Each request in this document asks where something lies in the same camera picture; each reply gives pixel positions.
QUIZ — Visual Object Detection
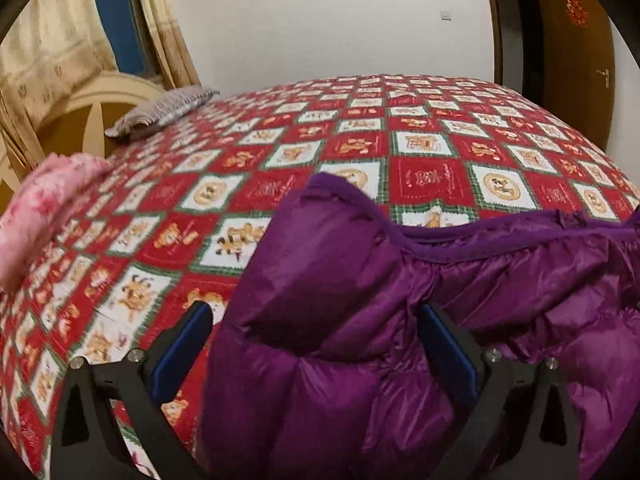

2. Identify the purple down jacket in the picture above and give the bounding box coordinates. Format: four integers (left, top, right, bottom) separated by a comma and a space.
196, 174, 639, 479

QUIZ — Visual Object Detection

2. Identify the beige floral curtain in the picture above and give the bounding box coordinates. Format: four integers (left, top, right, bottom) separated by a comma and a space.
1, 0, 200, 170

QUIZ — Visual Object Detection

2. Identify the blue window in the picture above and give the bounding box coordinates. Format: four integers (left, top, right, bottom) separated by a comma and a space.
96, 0, 149, 76

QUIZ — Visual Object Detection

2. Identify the red door decoration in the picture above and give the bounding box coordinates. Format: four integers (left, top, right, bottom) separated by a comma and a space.
565, 0, 589, 28

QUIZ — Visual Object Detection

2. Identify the grey striped pillow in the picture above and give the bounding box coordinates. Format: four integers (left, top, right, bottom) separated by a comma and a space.
104, 84, 219, 141

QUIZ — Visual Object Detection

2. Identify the cream wooden headboard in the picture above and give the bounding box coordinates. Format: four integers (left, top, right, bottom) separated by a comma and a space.
1, 72, 164, 209

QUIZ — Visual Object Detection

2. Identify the metal door handle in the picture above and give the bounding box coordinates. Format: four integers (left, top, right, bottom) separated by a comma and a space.
596, 70, 611, 89

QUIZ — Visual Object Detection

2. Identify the red checkered bed sheet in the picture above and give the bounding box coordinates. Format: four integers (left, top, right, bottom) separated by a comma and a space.
1, 75, 639, 479

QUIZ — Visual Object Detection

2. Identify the brown wooden door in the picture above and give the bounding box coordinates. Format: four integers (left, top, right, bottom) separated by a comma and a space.
539, 0, 615, 150

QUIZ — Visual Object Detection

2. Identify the dark wooden door frame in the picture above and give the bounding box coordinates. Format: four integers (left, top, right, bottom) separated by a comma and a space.
479, 0, 547, 106

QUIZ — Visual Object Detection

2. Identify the pink floral pillow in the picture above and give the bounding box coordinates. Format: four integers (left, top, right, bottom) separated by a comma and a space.
1, 153, 111, 292

